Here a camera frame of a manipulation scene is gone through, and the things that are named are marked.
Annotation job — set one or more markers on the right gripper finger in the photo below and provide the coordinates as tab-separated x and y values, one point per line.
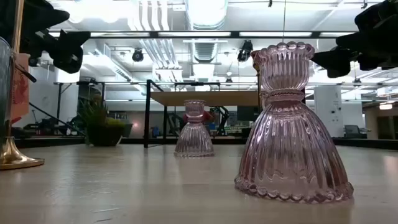
379	17
334	60

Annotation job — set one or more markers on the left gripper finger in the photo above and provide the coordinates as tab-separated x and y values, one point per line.
74	39
49	15

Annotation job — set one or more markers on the glass jar candle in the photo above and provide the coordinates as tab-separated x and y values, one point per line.
3	87

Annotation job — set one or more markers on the pink glass candle holder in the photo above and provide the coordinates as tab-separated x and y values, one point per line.
289	149
194	140
263	99

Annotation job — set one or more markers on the tall gold candlestick holder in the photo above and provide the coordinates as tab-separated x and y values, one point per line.
12	155

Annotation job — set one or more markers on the black ceiling spotlight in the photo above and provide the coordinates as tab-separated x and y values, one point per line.
33	61
245	49
137	55

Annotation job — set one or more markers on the white cabinet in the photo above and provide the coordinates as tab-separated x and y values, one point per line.
329	110

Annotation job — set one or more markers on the orange paper tag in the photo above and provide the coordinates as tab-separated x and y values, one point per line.
21	90

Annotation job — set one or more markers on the dark office chair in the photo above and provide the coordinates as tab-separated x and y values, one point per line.
353	130

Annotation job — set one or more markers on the succulent plant black pot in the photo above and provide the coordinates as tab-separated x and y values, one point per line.
104	135

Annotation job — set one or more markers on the black background monitor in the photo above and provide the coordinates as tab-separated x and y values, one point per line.
247	113

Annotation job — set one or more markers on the wooden shelf riser black legs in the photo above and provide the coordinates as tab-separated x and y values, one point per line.
217	98

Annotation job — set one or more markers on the black aluminium rig frame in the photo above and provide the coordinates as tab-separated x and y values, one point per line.
373	143

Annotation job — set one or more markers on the black overhead frame beam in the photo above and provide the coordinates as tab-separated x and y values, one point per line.
234	34

